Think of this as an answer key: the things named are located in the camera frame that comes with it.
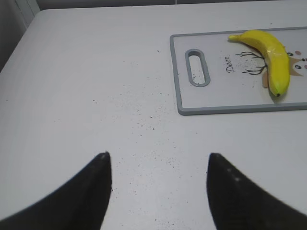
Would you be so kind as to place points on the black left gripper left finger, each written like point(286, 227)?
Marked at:
point(80, 204)

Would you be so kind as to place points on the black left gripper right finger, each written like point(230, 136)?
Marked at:
point(237, 203)

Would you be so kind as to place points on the yellow plastic banana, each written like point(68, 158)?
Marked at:
point(274, 54)

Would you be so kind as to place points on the grey-rimmed white cutting board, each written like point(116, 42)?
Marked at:
point(215, 76)

